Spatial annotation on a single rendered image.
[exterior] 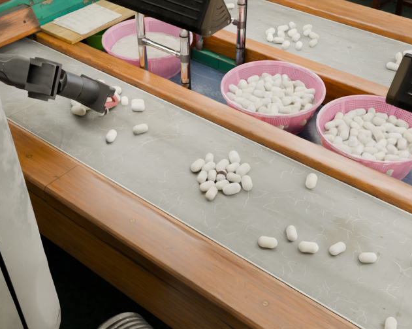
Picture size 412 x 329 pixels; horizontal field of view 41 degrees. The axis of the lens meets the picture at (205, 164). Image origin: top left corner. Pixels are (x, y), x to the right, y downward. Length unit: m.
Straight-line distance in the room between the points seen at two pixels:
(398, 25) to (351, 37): 0.15
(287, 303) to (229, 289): 0.10
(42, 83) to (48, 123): 0.21
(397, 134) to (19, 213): 1.11
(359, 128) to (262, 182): 0.31
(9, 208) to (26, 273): 0.05
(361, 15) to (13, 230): 1.61
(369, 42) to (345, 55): 0.12
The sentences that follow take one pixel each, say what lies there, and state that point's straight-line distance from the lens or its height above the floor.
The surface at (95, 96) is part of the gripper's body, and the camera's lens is 1.30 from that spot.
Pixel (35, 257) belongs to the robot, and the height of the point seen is 1.24.
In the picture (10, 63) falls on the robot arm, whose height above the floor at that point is 0.97.
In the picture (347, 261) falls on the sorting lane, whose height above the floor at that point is 0.74.
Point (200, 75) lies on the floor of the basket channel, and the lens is 1.65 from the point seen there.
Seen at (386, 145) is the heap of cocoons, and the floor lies 0.73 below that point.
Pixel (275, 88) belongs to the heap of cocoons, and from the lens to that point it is 1.47.
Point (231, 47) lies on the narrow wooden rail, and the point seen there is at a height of 0.75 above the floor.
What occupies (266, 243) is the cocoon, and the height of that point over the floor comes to 0.76.
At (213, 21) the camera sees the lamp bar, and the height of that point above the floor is 1.07.
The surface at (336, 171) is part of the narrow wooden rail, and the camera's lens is 1.18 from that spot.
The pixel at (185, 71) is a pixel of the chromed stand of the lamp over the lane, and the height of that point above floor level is 0.81.
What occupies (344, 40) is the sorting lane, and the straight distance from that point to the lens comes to 1.74.
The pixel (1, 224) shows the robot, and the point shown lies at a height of 1.29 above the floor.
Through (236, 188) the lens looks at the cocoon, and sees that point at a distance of 1.12.
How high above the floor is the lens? 1.51
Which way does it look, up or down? 40 degrees down
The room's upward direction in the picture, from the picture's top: straight up
